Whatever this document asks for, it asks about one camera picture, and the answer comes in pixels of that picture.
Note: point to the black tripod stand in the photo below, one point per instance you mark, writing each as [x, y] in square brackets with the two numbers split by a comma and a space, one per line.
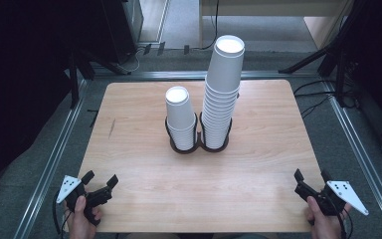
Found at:
[338, 43]

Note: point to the aluminium frame rail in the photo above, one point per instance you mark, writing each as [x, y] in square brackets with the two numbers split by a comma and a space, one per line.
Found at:
[165, 75]
[361, 156]
[51, 159]

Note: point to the black double cup holder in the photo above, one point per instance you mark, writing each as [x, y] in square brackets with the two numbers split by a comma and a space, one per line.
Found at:
[199, 146]

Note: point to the tall stack of paper cups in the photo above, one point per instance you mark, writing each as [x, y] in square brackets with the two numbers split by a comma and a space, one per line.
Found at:
[224, 83]

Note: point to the short stack of paper cups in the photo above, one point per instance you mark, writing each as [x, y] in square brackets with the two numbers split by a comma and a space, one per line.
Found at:
[180, 113]

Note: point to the person's right hand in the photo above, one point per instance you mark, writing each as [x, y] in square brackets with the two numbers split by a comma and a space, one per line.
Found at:
[325, 225]

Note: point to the person's left hand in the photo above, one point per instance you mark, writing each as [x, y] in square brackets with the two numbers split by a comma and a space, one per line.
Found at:
[79, 222]

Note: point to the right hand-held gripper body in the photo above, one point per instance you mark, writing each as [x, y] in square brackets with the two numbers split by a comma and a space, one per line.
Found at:
[325, 199]

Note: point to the dark curtain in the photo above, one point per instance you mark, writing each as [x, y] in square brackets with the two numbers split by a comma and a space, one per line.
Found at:
[20, 83]

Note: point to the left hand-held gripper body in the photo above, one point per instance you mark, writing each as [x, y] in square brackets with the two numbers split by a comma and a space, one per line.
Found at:
[94, 197]

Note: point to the black metal stand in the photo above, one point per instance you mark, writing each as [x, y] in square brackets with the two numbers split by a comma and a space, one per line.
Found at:
[76, 76]

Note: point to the light wooden furniture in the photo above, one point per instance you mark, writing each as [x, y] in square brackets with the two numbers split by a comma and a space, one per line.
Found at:
[278, 8]

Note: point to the black cabinet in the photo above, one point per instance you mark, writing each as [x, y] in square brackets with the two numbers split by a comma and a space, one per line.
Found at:
[121, 30]

